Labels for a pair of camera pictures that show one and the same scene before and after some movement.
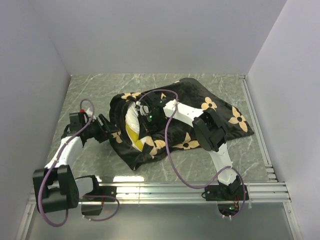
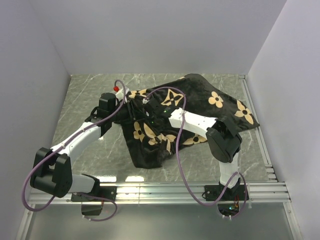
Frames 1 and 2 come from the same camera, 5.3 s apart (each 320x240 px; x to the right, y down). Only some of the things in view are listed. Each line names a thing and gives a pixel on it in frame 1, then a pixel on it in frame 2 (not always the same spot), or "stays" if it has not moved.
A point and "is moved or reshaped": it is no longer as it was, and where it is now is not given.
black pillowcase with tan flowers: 179,131 is moved or reshaped
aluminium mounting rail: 183,192 stays
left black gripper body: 96,130 -> 126,112
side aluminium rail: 271,175 stays
